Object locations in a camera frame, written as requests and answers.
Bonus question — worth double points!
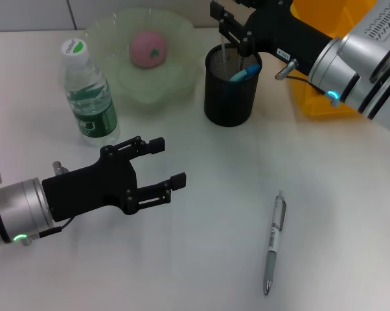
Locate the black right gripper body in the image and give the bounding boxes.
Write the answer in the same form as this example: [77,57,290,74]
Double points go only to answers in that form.
[242,0,334,77]

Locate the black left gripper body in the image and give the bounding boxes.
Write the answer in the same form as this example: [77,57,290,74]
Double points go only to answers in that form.
[41,145,139,223]

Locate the clear plastic ruler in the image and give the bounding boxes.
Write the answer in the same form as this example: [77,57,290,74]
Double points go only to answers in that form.
[218,19,230,79]

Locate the blue scissors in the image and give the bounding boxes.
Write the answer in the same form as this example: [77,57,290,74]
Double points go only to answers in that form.
[227,63,260,82]

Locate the clear plastic water bottle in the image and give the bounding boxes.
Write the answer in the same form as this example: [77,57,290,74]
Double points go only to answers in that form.
[59,38,120,147]

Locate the pink toy peach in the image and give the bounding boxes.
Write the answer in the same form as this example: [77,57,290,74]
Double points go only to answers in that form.
[128,28,168,69]

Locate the silver ballpoint pen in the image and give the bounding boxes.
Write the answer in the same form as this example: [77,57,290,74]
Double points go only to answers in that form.
[262,190,287,295]

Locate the translucent green fruit plate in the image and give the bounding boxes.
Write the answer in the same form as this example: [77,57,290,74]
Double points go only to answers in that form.
[83,8,205,114]

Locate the black mesh pen holder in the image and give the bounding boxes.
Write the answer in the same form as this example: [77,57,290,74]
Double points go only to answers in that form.
[203,43,263,128]

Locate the yellow plastic bin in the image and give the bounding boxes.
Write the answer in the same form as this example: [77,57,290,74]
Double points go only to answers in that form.
[288,0,379,117]

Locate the right gripper cable with plug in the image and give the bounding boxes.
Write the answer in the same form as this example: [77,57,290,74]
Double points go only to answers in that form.
[274,58,341,108]

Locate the gripper cable with plug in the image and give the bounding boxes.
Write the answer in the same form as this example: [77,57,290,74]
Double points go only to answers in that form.
[274,58,341,108]
[19,160,75,247]

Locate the left gripper cable with plug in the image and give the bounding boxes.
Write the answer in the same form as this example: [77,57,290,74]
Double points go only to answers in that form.
[19,160,75,247]

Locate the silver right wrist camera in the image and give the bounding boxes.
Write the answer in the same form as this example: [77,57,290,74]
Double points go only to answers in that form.
[339,0,390,82]

